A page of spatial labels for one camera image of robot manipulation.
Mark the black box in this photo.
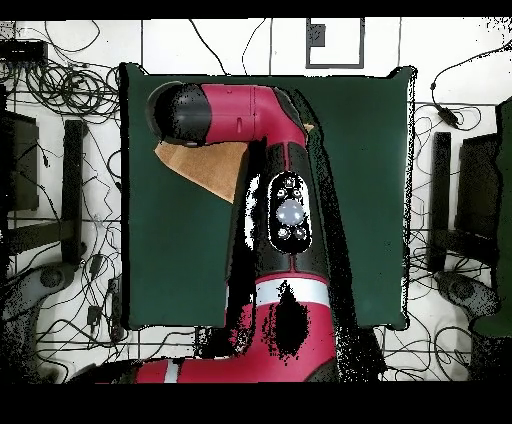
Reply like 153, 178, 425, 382
0, 39, 48, 63

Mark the black stand bar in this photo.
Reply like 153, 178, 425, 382
7, 119, 87, 265
427, 131, 497, 273

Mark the tan terry towel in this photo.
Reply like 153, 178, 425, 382
153, 123, 317, 204

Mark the black power strip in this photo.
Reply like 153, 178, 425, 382
107, 275, 123, 341

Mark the dark wheeled stand foot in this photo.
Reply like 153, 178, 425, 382
435, 271, 501, 321
1, 261, 77, 319

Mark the black cable coil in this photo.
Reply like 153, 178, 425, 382
23, 59, 121, 121

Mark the green cloth sheet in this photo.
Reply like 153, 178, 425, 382
473, 97, 512, 337

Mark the black power adapter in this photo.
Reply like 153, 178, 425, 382
437, 105, 459, 129

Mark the dark green table cloth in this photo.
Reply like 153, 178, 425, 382
119, 62, 417, 331

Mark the black panel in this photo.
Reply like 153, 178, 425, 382
0, 111, 40, 212
455, 133, 501, 241

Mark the grey square frame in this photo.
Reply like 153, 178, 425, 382
305, 17, 366, 70

